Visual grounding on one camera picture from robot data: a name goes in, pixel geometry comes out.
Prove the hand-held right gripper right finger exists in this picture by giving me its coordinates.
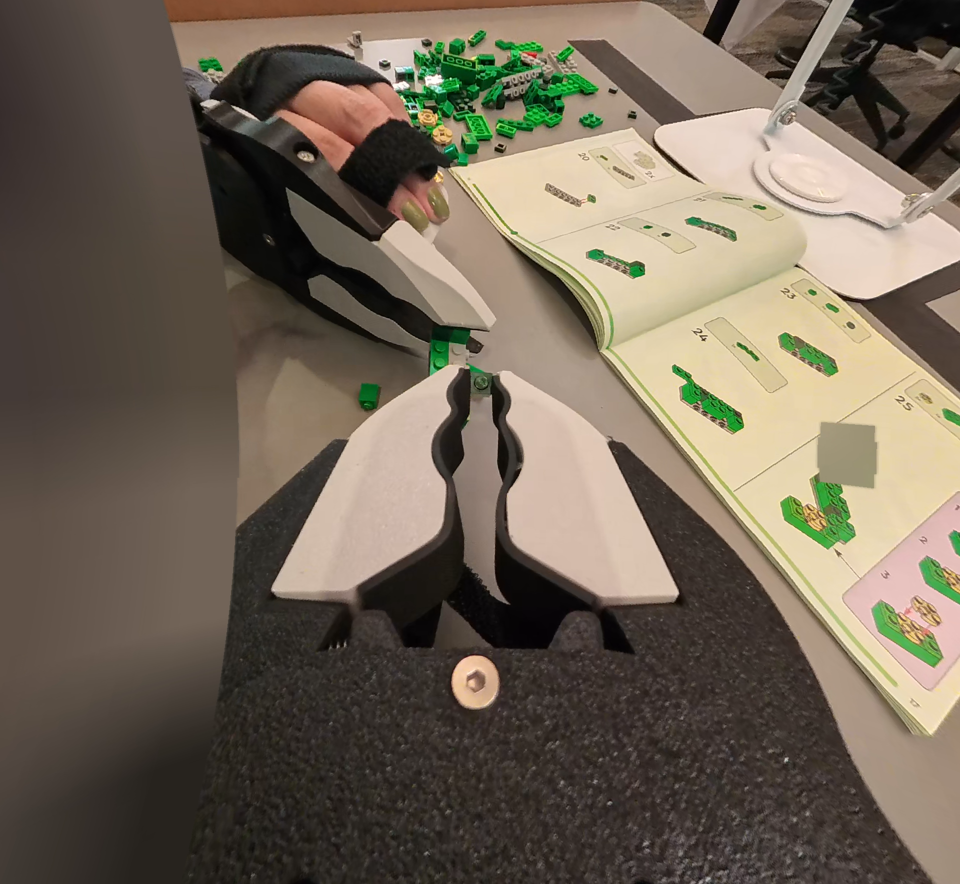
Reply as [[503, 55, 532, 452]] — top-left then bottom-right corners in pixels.
[[491, 370, 680, 630]]

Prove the black office chair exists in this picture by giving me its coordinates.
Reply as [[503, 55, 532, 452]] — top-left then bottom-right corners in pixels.
[[772, 0, 960, 172]]

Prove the open instruction booklet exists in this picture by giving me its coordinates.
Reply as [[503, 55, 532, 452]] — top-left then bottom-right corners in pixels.
[[450, 128, 960, 738]]

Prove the grey desk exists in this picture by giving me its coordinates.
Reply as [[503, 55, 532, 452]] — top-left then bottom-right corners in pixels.
[[171, 2, 960, 884]]

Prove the person's left hand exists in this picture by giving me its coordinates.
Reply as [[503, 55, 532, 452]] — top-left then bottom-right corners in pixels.
[[212, 45, 453, 234]]

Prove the pile of green bricks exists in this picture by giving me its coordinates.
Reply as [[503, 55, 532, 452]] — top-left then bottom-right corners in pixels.
[[346, 32, 605, 168]]

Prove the green brick assembly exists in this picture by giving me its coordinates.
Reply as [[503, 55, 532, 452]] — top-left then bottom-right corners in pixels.
[[427, 325, 487, 378]]

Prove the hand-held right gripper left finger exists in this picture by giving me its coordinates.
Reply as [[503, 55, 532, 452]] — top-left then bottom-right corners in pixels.
[[271, 365, 470, 637]]

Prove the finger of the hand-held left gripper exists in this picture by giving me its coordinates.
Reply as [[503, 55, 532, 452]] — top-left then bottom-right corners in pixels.
[[287, 186, 498, 336], [306, 261, 451, 361]]

